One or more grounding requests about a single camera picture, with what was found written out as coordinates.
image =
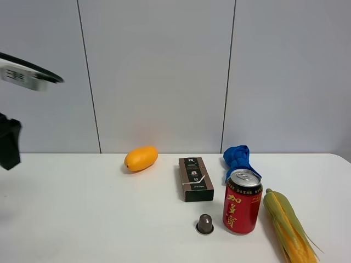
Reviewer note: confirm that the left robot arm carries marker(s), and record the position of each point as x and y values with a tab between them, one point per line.
29	76

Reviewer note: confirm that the corn cob with husk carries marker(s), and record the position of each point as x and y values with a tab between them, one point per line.
294	243

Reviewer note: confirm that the yellow mango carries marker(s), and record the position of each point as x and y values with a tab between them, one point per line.
141	158

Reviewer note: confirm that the brown coffee capsule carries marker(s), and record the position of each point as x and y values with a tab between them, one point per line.
204	225

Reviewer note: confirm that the dark coffee capsule box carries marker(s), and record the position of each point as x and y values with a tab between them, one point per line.
195	180

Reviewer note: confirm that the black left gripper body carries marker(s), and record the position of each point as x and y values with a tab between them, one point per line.
9	142

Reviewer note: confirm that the blue rolled cloth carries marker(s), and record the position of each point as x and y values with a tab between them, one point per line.
237	159

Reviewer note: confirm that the red drink can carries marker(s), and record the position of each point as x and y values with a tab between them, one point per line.
242	201

